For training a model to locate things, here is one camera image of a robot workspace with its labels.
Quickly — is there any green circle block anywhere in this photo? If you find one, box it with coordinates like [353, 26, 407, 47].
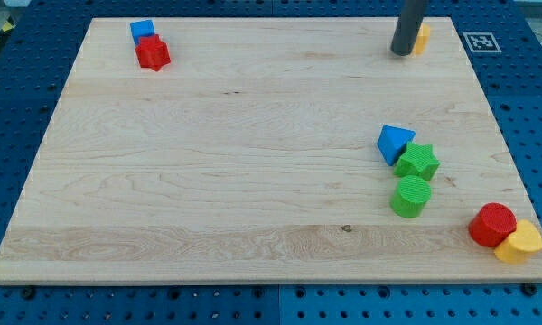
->
[390, 175, 432, 218]

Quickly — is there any red circle block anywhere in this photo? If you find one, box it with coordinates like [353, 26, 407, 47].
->
[468, 202, 517, 247]

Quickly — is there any wooden board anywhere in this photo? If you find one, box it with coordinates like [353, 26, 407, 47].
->
[0, 17, 542, 286]

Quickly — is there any blue triangle block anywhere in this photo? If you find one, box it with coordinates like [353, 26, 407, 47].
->
[377, 125, 416, 166]

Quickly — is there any green star block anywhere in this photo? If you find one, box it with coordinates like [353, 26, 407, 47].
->
[394, 142, 440, 181]

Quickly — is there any red star block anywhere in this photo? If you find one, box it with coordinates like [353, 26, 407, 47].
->
[135, 34, 172, 71]

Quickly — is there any blue cube block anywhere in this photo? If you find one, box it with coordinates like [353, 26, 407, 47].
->
[129, 19, 154, 45]

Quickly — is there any yellow block behind rod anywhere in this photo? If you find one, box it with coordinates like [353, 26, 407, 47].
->
[412, 23, 431, 55]

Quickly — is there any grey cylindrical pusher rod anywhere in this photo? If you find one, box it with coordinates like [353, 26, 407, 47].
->
[390, 0, 429, 56]

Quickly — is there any white fiducial marker tag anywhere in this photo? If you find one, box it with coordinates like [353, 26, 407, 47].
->
[463, 32, 501, 53]

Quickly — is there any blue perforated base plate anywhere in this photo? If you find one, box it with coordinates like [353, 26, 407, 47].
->
[0, 0, 542, 324]

